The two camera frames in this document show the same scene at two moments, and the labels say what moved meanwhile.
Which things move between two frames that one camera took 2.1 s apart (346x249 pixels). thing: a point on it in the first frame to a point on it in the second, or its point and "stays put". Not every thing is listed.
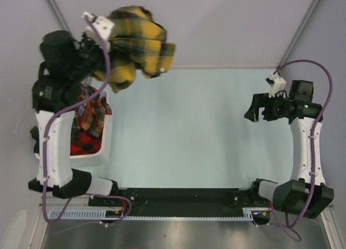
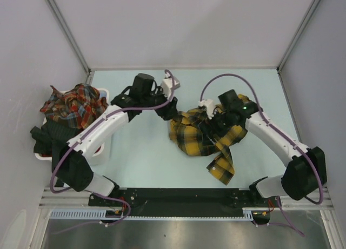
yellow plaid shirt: [138, 41] to [190, 131]
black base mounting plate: [180, 202] stays put
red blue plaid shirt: [90, 117] stays put
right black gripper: [261, 100] to [212, 126]
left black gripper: [87, 42] to [168, 111]
